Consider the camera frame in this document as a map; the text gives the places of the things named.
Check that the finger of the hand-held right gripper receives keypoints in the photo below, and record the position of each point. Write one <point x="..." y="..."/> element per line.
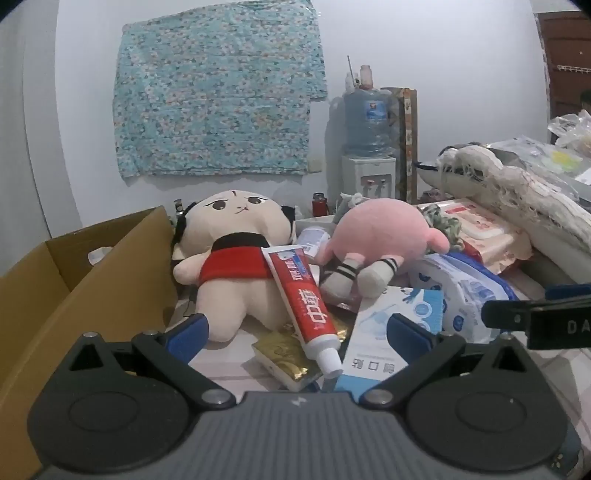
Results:
<point x="503" y="314"/>

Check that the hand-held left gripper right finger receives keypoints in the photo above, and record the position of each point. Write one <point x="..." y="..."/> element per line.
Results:
<point x="411" y="340"/>

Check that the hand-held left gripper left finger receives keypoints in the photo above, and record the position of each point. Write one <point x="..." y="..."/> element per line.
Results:
<point x="189" y="336"/>

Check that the light blue mask box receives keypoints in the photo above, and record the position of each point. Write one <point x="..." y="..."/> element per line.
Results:
<point x="369" y="355"/>

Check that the blue wet wipes pack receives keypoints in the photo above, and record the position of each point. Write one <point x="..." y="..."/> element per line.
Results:
<point x="461" y="286"/>

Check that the green floral cloth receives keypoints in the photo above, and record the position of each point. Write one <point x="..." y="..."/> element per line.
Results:
<point x="445" y="226"/>

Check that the pink plush doll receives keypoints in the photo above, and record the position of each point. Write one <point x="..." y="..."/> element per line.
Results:
<point x="383" y="230"/>

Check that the red toothpaste tube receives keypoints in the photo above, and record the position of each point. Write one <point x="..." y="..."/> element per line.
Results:
<point x="302" y="304"/>

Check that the white plastic jar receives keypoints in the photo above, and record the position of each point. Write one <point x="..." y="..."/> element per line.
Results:
<point x="313" y="240"/>

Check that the brown cardboard box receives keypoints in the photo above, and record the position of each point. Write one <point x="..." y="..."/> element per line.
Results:
<point x="27" y="332"/>

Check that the pink tissue pack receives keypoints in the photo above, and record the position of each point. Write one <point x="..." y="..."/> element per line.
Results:
<point x="485" y="230"/>

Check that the gold foil packet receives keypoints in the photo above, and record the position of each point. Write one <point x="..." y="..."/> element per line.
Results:
<point x="281" y="353"/>

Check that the cream plush doll red outfit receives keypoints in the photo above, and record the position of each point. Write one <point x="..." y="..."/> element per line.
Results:
<point x="231" y="221"/>

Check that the white fringed blanket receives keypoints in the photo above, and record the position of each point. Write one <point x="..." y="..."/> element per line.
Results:
<point x="521" y="184"/>

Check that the grey plush toy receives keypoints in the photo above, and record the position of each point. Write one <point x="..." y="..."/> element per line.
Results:
<point x="351" y="203"/>

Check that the red thermos bottle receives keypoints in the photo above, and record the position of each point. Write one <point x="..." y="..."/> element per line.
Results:
<point x="319" y="205"/>

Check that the white water dispenser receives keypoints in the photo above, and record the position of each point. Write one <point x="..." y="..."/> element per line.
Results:
<point x="367" y="177"/>

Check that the clear plastic bags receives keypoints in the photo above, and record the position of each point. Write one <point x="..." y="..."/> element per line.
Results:
<point x="570" y="129"/>

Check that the patterned wrapping paper roll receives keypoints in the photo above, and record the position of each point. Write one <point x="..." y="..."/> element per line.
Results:
<point x="406" y="138"/>

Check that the blue water jug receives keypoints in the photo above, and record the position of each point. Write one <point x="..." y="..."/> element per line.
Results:
<point x="367" y="120"/>

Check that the white small bottle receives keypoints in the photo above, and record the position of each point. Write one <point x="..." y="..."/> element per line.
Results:
<point x="350" y="83"/>

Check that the pink small bottle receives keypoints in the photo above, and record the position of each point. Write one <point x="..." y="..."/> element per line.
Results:
<point x="365" y="77"/>

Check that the brown wooden door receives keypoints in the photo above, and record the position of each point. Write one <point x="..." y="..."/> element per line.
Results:
<point x="565" y="46"/>

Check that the floral cloth wall hanging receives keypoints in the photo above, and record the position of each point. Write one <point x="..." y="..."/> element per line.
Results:
<point x="212" y="87"/>

